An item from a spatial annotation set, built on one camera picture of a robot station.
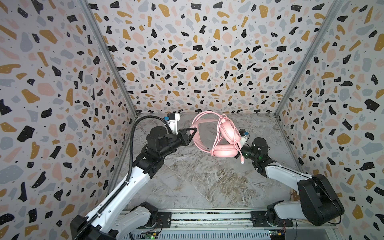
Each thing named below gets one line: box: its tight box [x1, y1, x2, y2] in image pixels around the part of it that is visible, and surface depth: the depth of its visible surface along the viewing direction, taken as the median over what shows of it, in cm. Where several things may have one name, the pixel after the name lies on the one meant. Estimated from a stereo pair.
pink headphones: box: [190, 116, 241, 158], surface depth 58 cm
